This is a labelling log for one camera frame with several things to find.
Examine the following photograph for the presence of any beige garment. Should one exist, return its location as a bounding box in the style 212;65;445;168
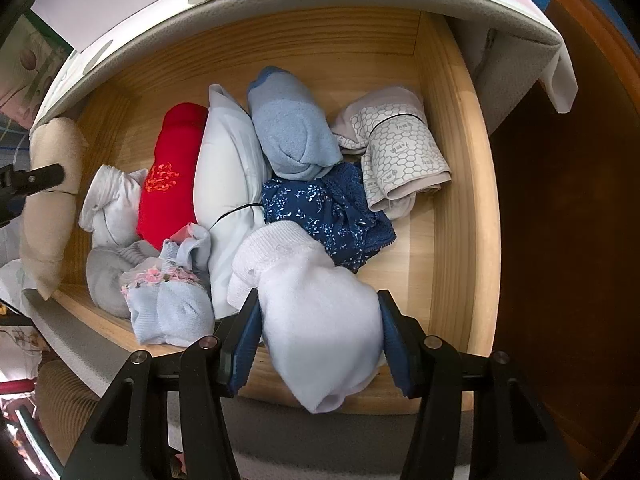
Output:
20;117;90;301

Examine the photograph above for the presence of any navy floral underwear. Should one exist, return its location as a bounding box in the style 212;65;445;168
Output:
261;162;397;275

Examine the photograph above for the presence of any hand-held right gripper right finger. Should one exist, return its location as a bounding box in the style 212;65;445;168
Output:
376;289;581;480

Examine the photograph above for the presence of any grey hexagon patterned underwear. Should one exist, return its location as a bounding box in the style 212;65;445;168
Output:
331;86;452;221

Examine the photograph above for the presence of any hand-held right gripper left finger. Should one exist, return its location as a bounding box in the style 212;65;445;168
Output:
60;287;265;480

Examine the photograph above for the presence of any white patterned cardboard box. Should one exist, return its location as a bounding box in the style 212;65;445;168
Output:
31;0;281;53

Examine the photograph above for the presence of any grey garment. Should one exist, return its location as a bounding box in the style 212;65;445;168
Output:
86;240;161;319

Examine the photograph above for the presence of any light blue garment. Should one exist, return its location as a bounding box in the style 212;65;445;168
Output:
246;66;345;181

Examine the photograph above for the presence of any wooden drawer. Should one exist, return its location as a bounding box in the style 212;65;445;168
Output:
22;7;501;480

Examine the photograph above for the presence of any pale white banded rolled garment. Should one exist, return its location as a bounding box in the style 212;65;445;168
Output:
192;84;268;318

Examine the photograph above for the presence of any white fluffy sock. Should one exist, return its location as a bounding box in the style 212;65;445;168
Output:
227;221;388;414

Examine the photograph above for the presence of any light blue floral sock roll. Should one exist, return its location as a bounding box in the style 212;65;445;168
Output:
120;222;216;347

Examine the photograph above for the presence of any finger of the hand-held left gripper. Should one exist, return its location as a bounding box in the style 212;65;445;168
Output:
0;162;67;197

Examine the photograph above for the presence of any pale whitish garment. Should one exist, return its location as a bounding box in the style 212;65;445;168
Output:
78;164;148;248

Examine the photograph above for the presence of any red knit garment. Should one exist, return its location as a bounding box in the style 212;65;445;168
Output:
136;102;210;251

